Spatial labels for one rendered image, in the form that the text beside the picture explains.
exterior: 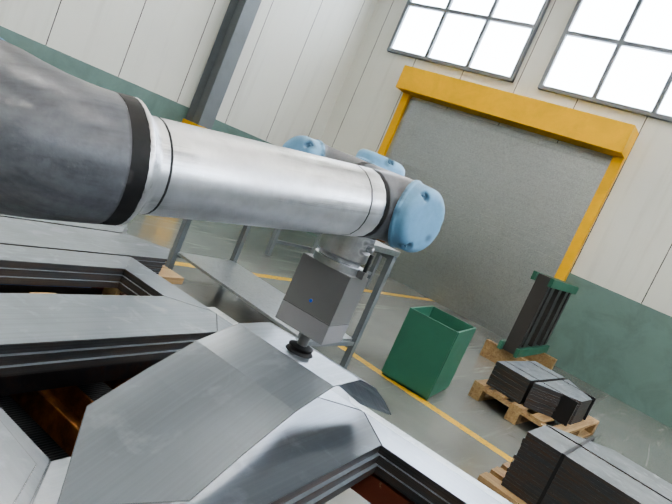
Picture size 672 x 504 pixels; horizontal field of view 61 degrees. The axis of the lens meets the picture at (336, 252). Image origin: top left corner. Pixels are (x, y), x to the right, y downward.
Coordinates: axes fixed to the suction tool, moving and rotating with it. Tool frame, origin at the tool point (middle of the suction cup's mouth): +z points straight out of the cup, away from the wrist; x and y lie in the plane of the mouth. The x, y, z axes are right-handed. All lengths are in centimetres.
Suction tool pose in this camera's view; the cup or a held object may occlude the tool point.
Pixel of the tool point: (295, 358)
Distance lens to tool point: 84.9
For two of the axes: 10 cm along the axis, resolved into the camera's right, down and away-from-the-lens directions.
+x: -4.5, -0.7, -8.9
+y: -8.0, -4.1, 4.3
